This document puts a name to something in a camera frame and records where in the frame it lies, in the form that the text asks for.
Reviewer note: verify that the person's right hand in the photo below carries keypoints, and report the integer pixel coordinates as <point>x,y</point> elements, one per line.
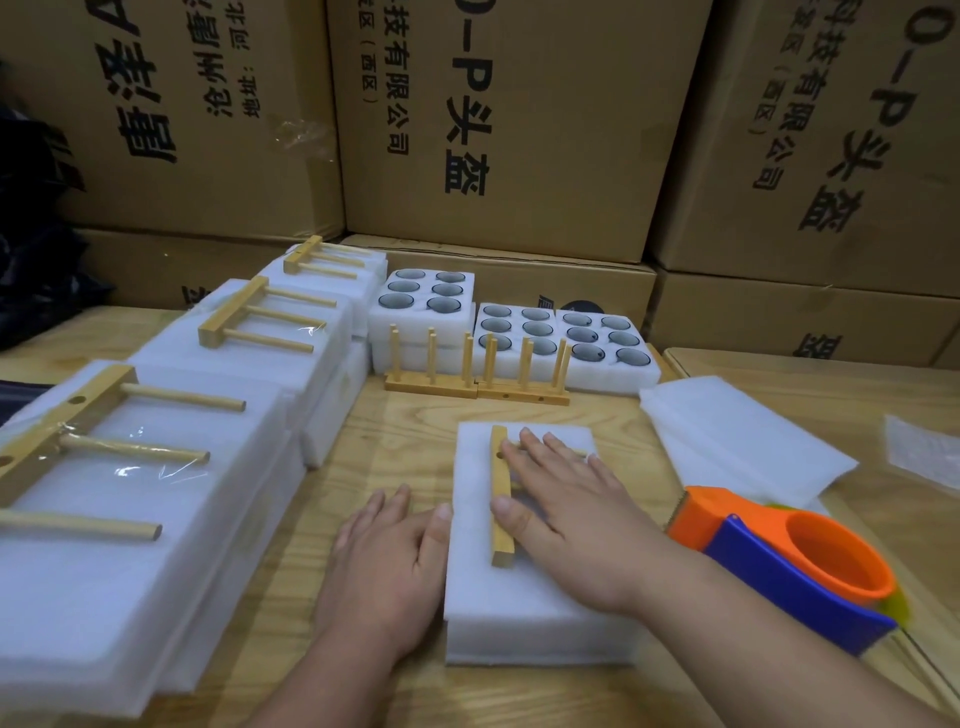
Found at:
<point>585,525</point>

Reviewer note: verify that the person's left hand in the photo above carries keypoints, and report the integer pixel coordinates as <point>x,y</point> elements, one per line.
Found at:
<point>383,578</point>

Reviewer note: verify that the wooden rack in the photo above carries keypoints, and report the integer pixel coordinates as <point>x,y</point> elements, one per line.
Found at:
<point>501,540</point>
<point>225,318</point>
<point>303,255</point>
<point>60,428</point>

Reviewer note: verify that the pile of white foam sheets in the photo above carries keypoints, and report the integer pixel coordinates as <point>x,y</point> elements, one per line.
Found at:
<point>750,435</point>

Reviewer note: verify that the row of wooden peg racks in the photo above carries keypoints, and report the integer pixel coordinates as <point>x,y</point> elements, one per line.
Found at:
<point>435,387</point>

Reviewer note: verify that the orange and blue tape dispenser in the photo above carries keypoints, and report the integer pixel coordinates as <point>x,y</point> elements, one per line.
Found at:
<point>780,578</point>

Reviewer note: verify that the stack of white foam trays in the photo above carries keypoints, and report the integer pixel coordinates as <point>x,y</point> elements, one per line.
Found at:
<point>420,323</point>

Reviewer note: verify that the person's right forearm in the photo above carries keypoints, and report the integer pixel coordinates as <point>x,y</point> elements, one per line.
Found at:
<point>795,653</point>

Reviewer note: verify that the black plastic bags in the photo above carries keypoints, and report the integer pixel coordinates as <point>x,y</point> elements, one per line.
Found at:
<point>18,402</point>

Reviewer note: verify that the stack of brown cardboard boxes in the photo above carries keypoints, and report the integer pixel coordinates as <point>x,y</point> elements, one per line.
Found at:
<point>510,105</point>

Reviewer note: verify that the black plastic bag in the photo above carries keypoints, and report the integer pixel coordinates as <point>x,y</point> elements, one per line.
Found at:
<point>45,240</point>

